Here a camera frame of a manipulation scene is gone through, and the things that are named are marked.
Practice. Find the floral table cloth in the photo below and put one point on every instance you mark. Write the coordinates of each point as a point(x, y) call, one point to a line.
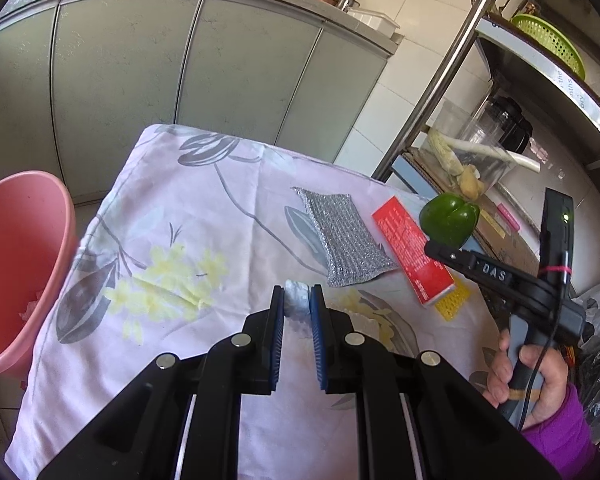
point(190, 220)

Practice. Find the white plastic container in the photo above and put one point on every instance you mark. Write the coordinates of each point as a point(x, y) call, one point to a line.
point(375, 21)

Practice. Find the silver scouring pad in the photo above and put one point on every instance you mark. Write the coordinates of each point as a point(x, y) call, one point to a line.
point(340, 235)

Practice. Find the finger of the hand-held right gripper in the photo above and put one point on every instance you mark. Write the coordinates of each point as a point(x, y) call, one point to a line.
point(445, 252)

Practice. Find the red flat box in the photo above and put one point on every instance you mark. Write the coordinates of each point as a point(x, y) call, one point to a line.
point(410, 250)

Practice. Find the person's right hand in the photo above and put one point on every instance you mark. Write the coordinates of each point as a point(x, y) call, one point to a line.
point(550, 380)

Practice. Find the white leek stalk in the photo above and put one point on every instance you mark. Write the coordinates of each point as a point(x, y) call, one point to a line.
point(500, 155)

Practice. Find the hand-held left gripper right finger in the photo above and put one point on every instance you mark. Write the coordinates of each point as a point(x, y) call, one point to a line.
point(316, 340)

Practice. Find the pale leafy vegetable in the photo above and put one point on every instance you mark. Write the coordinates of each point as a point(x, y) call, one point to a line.
point(442, 152)

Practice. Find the ginger root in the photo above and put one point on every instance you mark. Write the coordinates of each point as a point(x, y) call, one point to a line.
point(472, 184)

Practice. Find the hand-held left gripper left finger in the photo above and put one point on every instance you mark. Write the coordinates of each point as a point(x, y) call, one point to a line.
point(278, 340)

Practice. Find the pink plastic bucket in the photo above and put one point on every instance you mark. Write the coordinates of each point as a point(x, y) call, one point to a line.
point(20, 220)

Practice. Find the white tissue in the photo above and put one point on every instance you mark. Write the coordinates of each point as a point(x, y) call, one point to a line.
point(32, 306)
point(296, 300)

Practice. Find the green bell pepper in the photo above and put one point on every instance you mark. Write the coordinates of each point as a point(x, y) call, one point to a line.
point(447, 217)

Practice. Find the green plastic basket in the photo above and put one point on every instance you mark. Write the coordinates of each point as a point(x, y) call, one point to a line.
point(550, 42)

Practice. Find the person's right forearm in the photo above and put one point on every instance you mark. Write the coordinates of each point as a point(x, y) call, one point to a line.
point(565, 440)

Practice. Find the small metal pot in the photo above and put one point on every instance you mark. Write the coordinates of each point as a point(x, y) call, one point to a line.
point(349, 4)

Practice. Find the metal shelf rack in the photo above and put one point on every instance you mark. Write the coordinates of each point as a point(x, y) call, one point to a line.
point(445, 75)

